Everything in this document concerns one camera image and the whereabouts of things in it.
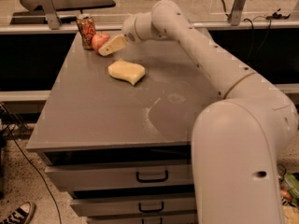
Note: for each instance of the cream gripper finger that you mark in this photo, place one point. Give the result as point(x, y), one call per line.
point(114, 44)

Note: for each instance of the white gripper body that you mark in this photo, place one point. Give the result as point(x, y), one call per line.
point(129, 32)

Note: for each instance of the red apple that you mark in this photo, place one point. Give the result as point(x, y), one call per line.
point(99, 39)

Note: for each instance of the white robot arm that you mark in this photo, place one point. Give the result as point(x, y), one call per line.
point(235, 141)

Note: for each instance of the orange soda can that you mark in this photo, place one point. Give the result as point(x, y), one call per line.
point(86, 28)

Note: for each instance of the yellow sponge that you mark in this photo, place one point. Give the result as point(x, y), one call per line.
point(130, 72)

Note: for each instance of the grey drawer cabinet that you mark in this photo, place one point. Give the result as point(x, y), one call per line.
point(91, 117)

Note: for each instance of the top drawer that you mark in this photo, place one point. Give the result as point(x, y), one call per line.
point(120, 175)

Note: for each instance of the drawer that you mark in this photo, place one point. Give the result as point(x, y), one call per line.
point(187, 218)
point(120, 175)
point(134, 205)

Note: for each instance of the middle drawer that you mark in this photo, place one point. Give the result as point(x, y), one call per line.
point(134, 205)

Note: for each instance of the bottom drawer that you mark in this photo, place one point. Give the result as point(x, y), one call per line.
point(187, 218)

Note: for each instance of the black white sneaker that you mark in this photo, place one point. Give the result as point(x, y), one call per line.
point(21, 215)

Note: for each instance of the left metal bracket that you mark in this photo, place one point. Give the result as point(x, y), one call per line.
point(51, 15)

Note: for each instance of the metal bracket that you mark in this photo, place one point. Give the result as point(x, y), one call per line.
point(51, 15)
point(235, 15)

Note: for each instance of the right metal bracket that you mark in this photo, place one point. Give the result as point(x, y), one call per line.
point(235, 15)

